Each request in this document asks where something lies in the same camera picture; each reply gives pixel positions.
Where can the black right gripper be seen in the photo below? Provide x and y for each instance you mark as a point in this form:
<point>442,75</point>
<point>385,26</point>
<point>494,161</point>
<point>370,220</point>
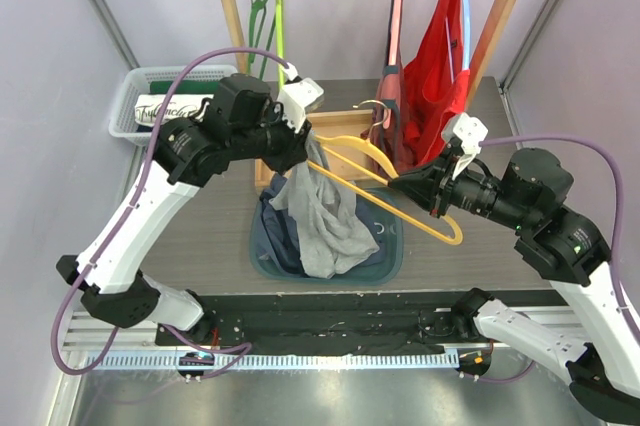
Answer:
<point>445,189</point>

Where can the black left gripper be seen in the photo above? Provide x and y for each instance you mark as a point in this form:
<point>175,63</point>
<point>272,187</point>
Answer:
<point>295,150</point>

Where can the yellow hanger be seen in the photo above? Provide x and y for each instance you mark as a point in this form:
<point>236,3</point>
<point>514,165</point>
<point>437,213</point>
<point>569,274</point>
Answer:
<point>347,137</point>

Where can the navy blue tank top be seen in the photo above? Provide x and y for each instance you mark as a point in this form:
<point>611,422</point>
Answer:
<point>280,236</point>

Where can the grey tank top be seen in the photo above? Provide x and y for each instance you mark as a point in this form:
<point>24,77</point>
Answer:
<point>331,237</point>

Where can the lime green hanger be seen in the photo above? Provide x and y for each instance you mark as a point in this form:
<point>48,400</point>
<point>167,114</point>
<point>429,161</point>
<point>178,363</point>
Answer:
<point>279,27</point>

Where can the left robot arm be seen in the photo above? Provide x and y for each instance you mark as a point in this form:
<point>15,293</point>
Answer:
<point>240,121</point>

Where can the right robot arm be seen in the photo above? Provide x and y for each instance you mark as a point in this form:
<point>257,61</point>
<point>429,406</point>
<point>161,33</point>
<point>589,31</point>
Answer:
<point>563,247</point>

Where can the maroon tank top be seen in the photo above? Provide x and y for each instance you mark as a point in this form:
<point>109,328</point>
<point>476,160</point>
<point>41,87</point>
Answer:
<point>388,135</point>

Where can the red tank top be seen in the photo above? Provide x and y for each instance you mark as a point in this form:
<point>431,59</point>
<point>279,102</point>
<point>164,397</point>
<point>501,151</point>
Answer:
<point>432,97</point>

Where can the pink hanger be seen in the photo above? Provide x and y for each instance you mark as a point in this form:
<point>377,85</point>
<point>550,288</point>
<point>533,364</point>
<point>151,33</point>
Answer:
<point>390,90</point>

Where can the light blue hanger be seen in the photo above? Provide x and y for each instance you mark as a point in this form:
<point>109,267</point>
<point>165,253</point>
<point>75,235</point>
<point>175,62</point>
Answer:
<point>466,38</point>

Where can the teal plastic bin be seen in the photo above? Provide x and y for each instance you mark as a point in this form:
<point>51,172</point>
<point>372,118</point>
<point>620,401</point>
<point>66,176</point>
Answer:
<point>390,256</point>

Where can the folded white printed shirt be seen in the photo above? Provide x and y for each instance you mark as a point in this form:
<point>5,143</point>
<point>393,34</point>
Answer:
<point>147,107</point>

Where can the folded navy garment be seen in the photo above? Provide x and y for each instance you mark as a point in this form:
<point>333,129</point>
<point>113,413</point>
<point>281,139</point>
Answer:
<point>148,129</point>

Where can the white plastic basket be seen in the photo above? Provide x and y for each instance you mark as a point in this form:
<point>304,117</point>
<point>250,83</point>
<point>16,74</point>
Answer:
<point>138,82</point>

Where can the white slotted cable duct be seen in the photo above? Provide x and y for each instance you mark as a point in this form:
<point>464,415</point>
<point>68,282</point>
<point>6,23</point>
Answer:
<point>183,360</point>

